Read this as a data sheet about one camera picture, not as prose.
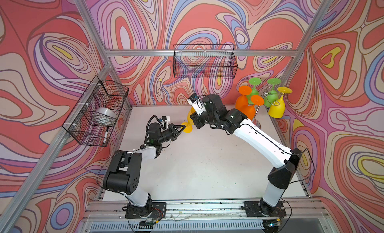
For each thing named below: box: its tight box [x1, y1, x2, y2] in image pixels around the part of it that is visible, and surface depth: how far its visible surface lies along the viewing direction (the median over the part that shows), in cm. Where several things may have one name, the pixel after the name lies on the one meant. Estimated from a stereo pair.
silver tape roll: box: [91, 107, 118, 126], surface depth 73 cm
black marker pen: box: [103, 126, 109, 144], surface depth 74 cm
